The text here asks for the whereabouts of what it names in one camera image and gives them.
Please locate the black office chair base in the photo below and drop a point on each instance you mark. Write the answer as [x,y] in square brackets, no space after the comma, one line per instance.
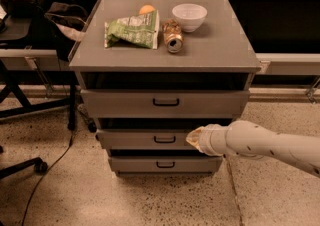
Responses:
[9,167]

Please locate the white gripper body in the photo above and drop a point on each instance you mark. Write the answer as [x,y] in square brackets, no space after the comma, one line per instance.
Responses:
[209,140]

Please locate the green chip bag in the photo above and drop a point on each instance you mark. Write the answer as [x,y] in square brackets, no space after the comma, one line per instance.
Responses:
[141,30]

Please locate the black bag on desk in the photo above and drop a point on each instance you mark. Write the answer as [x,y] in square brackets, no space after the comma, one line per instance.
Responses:
[22,8]

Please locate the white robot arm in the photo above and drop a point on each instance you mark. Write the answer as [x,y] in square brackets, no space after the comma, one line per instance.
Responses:
[249,140]

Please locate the white bowl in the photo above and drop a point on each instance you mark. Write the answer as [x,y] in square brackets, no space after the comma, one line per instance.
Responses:
[189,16]

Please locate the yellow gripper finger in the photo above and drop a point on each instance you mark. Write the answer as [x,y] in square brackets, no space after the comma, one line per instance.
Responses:
[193,137]

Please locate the dark brown bag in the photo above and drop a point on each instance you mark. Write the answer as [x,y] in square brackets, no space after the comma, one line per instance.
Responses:
[67,22]

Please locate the black desk frame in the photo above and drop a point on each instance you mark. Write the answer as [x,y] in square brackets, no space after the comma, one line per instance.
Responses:
[31,55]

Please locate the grey drawer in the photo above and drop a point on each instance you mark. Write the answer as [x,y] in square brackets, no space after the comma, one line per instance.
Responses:
[164,104]
[170,164]
[138,139]

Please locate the grey top drawer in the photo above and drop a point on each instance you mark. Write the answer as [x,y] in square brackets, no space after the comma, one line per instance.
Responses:
[164,104]

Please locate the crushed brown soda can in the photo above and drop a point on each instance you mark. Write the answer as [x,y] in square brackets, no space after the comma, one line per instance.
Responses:
[172,35]

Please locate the grey bottom drawer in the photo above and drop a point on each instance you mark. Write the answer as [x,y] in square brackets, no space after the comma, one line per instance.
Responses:
[170,164]

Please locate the orange fruit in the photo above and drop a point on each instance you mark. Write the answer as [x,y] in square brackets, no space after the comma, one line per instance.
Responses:
[146,9]

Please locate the grey drawer cabinet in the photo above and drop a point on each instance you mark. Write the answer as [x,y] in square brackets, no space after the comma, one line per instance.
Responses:
[215,57]

